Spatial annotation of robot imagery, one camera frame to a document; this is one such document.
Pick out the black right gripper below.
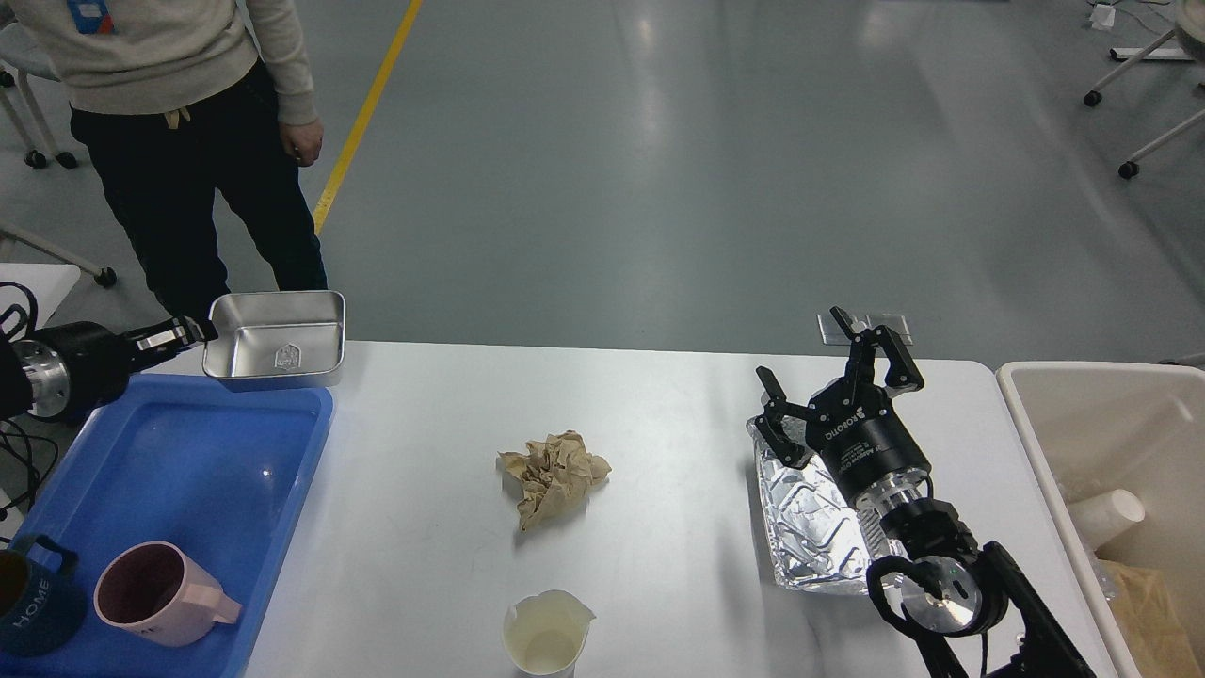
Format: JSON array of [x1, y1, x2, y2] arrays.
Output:
[[754, 306, 933, 509]]

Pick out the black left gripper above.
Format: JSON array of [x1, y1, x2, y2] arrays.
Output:
[[42, 316, 218, 420]]

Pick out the square steel tray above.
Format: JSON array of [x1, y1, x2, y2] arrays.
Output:
[[201, 289, 347, 393]]

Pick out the aluminium foil container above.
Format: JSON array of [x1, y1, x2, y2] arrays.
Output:
[[747, 417, 907, 596]]

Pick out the pink mug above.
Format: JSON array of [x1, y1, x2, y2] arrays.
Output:
[[93, 541, 242, 648]]

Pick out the dark blue mug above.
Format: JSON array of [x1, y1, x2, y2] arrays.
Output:
[[1, 533, 89, 658]]

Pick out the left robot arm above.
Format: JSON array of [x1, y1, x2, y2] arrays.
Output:
[[1, 282, 218, 421]]

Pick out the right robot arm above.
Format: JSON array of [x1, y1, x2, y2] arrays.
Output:
[[750, 306, 1093, 677]]

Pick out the person's hand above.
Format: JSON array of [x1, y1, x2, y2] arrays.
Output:
[[277, 119, 327, 169]]

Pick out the left floor outlet plate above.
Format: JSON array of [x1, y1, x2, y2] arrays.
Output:
[[816, 312, 868, 347]]

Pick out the floor outlet plate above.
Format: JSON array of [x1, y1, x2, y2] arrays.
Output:
[[816, 312, 868, 347], [865, 313, 915, 347]]

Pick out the right floor outlet plate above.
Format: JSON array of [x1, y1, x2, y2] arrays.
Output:
[[865, 313, 915, 347]]

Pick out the white side table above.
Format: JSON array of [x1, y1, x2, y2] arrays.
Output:
[[1, 263, 81, 328]]

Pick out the blue plastic tray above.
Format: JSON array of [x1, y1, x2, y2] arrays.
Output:
[[2, 375, 334, 677]]

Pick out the person in dark trousers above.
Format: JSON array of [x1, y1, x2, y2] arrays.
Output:
[[11, 1, 328, 317]]

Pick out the beige waste bin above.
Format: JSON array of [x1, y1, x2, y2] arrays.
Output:
[[997, 362, 1204, 677]]

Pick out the white paper cup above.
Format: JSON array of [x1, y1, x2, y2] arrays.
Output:
[[1068, 489, 1148, 552]]

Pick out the crumpled brown paper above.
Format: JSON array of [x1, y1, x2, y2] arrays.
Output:
[[498, 429, 615, 532]]

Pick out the brown paper bag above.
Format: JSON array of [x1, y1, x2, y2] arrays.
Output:
[[1099, 559, 1203, 677]]

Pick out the white chair base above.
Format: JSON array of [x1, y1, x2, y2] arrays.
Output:
[[1085, 0, 1205, 181]]

